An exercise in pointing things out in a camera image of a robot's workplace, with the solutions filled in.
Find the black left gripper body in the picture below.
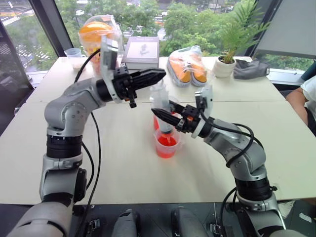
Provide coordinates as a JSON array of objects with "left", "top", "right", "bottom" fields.
[{"left": 112, "top": 63, "right": 139, "bottom": 109}]

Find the black cable under right arm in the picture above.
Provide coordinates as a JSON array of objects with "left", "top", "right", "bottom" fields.
[{"left": 219, "top": 186, "right": 239, "bottom": 223}]

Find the green palm plant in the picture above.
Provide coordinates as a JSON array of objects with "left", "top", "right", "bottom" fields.
[{"left": 219, "top": 0, "right": 271, "bottom": 64}]

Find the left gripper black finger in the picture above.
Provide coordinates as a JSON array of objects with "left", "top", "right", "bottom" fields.
[
  {"left": 132, "top": 75, "right": 165, "bottom": 88},
  {"left": 130, "top": 68, "right": 166, "bottom": 79}
]

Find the dark window frame post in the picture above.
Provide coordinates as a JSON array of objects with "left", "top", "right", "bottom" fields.
[{"left": 29, "top": 0, "right": 75, "bottom": 58}]

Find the person in white shirt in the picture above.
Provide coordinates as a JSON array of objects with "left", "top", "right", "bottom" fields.
[{"left": 285, "top": 75, "right": 316, "bottom": 138}]

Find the teal object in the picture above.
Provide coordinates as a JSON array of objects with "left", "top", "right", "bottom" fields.
[{"left": 300, "top": 64, "right": 316, "bottom": 81}]

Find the small clear measuring cup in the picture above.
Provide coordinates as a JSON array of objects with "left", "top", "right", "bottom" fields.
[{"left": 64, "top": 48, "right": 82, "bottom": 58}]

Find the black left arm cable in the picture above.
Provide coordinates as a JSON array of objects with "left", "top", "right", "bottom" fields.
[{"left": 74, "top": 48, "right": 102, "bottom": 237}]

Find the clear plastic syringe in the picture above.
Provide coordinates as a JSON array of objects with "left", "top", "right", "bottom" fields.
[{"left": 150, "top": 80, "right": 175, "bottom": 140}]

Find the orange canvas shoe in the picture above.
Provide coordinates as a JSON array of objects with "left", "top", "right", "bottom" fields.
[
  {"left": 189, "top": 53, "right": 208, "bottom": 87},
  {"left": 167, "top": 54, "right": 192, "bottom": 87}
]

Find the white plant pot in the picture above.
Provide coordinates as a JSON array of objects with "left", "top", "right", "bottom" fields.
[{"left": 213, "top": 55, "right": 237, "bottom": 79}]

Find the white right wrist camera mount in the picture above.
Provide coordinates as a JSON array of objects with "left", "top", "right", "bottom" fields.
[{"left": 194, "top": 85, "right": 214, "bottom": 139}]

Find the dark grey rounded shape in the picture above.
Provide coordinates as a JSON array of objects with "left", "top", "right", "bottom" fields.
[{"left": 115, "top": 209, "right": 140, "bottom": 237}]

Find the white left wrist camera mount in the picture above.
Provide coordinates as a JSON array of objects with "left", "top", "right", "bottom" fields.
[{"left": 99, "top": 36, "right": 124, "bottom": 104}]

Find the clear plastic shoe bag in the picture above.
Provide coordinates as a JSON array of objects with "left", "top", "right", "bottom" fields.
[{"left": 167, "top": 45, "right": 213, "bottom": 88}]

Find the grey box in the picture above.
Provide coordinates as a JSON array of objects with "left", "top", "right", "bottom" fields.
[{"left": 122, "top": 36, "right": 160, "bottom": 70}]

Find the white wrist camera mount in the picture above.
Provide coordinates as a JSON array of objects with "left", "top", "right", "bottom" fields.
[
  {"left": 99, "top": 36, "right": 124, "bottom": 104},
  {"left": 194, "top": 85, "right": 214, "bottom": 139}
]

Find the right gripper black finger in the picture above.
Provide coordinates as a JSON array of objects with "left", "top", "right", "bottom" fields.
[
  {"left": 151, "top": 108, "right": 182, "bottom": 127},
  {"left": 169, "top": 100, "right": 186, "bottom": 115}
]

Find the grey folded cloth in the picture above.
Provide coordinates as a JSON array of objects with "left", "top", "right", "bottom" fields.
[{"left": 233, "top": 58, "right": 270, "bottom": 80}]

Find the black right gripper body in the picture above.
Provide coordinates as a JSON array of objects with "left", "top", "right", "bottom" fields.
[{"left": 176, "top": 105, "right": 202, "bottom": 134}]

